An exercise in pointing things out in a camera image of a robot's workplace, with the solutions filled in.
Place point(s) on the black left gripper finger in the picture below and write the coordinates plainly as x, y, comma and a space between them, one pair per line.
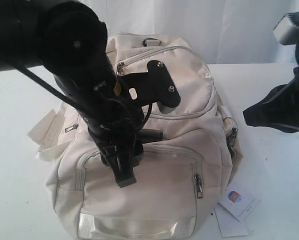
122, 165

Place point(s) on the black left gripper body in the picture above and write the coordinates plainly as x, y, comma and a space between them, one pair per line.
115, 129

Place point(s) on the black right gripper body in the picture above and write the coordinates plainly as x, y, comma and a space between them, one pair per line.
281, 108

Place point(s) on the white backdrop curtain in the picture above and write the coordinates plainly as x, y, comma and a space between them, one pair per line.
222, 31

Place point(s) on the white paper sheet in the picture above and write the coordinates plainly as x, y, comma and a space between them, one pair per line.
229, 226

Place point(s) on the cream fabric duffel bag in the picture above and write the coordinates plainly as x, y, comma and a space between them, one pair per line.
179, 179

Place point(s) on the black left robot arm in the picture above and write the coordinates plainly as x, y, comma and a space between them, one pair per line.
61, 45

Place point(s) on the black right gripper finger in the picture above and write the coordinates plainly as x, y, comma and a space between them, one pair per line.
254, 117

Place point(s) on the white card with colourful logo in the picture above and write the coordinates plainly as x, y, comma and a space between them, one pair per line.
239, 202

